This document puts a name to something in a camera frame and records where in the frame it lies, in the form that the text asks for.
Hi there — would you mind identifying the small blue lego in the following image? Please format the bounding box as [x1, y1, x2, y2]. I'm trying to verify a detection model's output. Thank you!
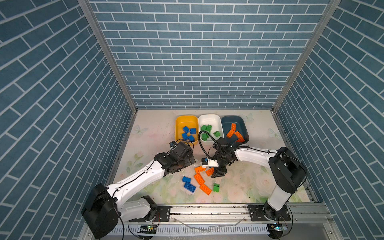
[182, 177, 192, 183]

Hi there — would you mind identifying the yellow plastic container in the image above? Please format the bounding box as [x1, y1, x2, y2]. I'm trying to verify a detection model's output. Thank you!
[175, 115, 199, 144]

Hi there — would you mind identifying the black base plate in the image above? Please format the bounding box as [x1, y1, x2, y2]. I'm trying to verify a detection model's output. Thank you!
[129, 206, 171, 223]
[247, 203, 292, 222]

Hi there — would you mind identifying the orange lego vertical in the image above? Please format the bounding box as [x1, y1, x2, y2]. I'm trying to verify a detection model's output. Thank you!
[231, 123, 237, 132]

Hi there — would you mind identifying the orange lego bottom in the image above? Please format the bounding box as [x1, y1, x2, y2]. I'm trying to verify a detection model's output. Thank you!
[200, 184, 212, 196]

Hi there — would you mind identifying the aluminium corner post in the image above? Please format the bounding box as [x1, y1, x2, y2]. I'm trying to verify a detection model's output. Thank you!
[78, 0, 138, 114]
[271, 0, 341, 115]

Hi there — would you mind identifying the white plastic container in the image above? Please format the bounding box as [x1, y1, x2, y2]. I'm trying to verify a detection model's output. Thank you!
[198, 114, 225, 140]

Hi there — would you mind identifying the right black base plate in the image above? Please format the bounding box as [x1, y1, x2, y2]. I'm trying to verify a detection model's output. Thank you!
[247, 203, 292, 222]

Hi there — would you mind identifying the orange lego horizontal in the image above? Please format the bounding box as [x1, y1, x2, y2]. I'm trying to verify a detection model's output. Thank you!
[235, 131, 245, 143]

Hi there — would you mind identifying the right circuit board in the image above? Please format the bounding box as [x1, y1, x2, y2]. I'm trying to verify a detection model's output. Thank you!
[267, 224, 288, 240]

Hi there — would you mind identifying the orange lego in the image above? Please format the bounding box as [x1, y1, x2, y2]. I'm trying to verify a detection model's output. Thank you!
[206, 168, 215, 177]
[200, 184, 212, 196]
[194, 173, 205, 186]
[227, 130, 235, 139]
[195, 166, 206, 173]

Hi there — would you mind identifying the dark teal plastic container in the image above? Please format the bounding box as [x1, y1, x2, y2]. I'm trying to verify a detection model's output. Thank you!
[221, 115, 250, 147]

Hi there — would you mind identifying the left aluminium corner post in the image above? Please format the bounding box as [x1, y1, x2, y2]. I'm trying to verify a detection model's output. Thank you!
[78, 0, 138, 114]

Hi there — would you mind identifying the white vent grille strip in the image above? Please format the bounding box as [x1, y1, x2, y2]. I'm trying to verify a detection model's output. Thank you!
[108, 224, 269, 237]

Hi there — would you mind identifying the large blue lego bottom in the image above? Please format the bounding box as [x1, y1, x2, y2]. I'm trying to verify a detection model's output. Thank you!
[184, 183, 196, 193]

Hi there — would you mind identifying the aluminium front rail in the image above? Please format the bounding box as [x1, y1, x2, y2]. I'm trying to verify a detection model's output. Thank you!
[118, 203, 333, 224]

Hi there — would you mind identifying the left circuit board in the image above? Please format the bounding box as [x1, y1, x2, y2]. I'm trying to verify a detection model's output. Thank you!
[138, 225, 158, 235]

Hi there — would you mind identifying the right aluminium corner post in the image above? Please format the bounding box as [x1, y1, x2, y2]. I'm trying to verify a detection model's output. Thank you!
[271, 0, 341, 115]

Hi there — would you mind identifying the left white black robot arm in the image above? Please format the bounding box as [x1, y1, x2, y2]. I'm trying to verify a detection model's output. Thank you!
[81, 142, 196, 239]

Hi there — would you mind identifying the green lego bottom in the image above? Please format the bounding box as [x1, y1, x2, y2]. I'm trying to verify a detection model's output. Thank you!
[213, 183, 220, 193]

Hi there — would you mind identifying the circuit board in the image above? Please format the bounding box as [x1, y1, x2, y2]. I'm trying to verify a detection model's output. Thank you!
[138, 225, 158, 235]
[267, 224, 288, 240]

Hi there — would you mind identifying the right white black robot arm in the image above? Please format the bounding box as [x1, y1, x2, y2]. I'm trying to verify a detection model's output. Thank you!
[198, 131, 308, 221]

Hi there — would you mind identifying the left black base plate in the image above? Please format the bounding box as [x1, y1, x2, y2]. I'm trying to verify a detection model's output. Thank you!
[129, 206, 171, 223]

